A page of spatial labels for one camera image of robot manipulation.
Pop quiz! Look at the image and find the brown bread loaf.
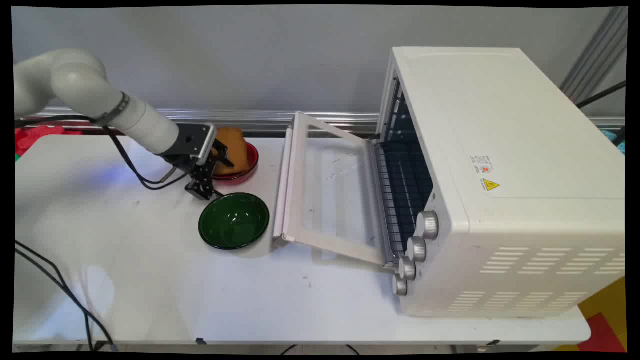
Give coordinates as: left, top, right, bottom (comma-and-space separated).
213, 126, 250, 176

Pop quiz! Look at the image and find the red bowl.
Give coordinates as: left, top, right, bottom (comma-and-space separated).
211, 142, 260, 187

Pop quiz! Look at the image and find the metal oven rack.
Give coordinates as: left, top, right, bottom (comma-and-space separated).
375, 142, 434, 257

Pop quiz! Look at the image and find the red cloth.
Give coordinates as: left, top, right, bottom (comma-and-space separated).
15, 125, 83, 158

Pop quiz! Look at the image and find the green glass bowl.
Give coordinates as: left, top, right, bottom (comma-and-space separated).
198, 192, 271, 251

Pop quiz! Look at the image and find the glass oven door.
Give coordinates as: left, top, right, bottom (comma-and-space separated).
272, 111, 388, 267

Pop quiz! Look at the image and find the white toaster oven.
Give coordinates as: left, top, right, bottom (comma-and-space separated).
372, 46, 627, 319

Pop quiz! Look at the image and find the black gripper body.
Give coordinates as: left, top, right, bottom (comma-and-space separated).
160, 123, 218, 174

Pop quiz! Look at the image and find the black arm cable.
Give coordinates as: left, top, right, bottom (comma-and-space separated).
15, 115, 189, 191

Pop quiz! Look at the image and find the aluminium frame post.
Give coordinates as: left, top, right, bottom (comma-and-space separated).
559, 7, 629, 105

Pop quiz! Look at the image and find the aluminium frame rail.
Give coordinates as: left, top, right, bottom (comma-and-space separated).
30, 106, 626, 135

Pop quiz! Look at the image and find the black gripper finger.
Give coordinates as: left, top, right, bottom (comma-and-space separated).
210, 139, 235, 168
185, 159, 217, 201

